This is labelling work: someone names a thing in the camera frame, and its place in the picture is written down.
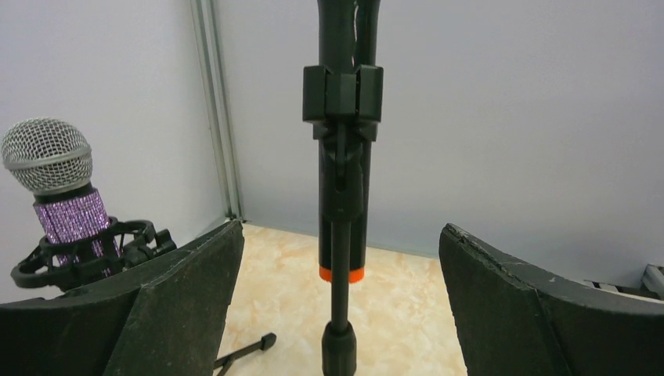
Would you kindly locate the black microphone orange end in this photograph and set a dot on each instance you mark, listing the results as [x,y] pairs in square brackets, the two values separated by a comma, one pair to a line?
[363,207]

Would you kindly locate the purple glitter microphone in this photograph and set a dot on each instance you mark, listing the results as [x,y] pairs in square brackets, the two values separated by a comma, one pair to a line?
[53,160]

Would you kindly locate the shock mount tripod stand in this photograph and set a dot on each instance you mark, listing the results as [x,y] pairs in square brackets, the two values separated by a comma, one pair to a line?
[139,242]

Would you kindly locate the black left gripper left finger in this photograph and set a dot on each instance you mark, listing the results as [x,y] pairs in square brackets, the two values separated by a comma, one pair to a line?
[164,317]

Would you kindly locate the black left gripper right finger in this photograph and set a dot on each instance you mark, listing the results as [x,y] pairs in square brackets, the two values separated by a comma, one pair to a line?
[514,318]

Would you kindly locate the round base clamp stand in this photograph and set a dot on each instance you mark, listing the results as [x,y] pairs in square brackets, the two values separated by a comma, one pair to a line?
[340,155]

